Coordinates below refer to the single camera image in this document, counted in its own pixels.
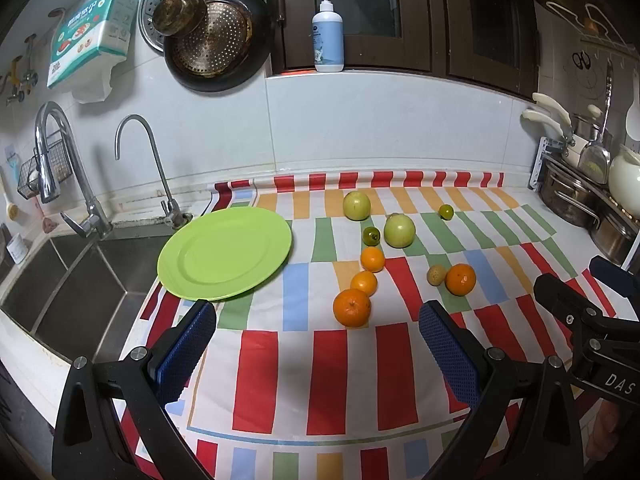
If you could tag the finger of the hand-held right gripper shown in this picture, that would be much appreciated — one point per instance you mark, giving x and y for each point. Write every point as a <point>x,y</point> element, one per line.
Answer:
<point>617,280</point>
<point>560,300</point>

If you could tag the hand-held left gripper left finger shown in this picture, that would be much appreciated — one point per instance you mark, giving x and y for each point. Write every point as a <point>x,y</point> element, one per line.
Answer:
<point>187,350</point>

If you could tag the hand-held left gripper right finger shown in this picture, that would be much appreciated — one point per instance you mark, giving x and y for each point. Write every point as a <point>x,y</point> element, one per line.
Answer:
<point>447,350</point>

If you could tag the large orange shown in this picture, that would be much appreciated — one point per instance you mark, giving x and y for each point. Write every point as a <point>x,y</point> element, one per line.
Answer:
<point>352,307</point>
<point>460,279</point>

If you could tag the small brown fruit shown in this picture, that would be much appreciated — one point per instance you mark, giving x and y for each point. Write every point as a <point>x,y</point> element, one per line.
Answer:
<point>436,275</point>

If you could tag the green plate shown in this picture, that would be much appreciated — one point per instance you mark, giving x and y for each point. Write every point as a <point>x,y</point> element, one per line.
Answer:
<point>225,255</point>

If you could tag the small orange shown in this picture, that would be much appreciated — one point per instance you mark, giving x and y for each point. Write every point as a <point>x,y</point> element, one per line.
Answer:
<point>363,282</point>
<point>372,259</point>

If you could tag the green apple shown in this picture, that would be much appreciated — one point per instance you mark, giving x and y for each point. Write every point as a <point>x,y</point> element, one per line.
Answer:
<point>399,230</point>
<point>356,205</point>

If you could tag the person's right hand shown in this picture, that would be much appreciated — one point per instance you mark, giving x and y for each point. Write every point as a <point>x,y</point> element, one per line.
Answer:
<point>607,430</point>

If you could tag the stainless steel pot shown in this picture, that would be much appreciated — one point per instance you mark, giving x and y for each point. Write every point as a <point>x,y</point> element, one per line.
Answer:
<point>567,195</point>
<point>615,237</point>

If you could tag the striped colourful tablecloth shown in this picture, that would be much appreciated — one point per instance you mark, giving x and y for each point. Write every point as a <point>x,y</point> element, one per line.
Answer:
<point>280,360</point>

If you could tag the white ceramic pot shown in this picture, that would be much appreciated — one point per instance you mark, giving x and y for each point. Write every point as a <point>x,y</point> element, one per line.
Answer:
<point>625,177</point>

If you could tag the stainless steel sink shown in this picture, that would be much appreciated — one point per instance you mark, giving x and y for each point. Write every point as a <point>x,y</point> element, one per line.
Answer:
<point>75,290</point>

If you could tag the thin gooseneck faucet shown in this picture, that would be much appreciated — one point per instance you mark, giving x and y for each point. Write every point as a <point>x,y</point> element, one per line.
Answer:
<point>175,217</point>

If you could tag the small green citrus fruit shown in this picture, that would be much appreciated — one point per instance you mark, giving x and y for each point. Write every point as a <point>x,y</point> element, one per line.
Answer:
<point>371,235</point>
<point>446,211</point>

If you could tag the white spatula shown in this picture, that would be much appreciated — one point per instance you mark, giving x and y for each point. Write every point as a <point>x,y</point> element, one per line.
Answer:
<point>634,120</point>

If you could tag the hanging metal ladle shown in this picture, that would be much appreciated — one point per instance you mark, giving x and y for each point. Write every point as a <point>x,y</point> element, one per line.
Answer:
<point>608,95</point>

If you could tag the large chrome faucet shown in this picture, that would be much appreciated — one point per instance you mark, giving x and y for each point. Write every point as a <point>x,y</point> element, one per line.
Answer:
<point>85,190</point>

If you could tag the black scissors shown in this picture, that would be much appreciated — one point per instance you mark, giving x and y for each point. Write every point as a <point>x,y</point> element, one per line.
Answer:
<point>581,60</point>

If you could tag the black frying pan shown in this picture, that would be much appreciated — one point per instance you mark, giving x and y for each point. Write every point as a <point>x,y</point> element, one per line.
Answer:
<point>255,55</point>

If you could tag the copper perforated strainer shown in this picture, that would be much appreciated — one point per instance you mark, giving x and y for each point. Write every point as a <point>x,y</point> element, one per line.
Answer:
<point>215,40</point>

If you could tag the white blue pump bottle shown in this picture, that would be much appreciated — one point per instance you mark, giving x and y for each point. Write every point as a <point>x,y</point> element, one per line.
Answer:
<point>327,40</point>

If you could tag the small brass saucepan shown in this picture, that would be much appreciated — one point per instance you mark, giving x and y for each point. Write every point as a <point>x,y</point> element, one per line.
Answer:
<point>177,12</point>

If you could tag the kitchen paper pack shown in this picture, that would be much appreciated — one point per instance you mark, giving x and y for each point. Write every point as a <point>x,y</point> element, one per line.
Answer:
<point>95,20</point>

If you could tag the white rack bracket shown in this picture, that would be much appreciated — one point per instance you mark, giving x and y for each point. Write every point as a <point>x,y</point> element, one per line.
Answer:
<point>542,160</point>

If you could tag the dark wooden window frame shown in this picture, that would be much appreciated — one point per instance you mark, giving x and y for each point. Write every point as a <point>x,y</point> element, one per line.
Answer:
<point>435,10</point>

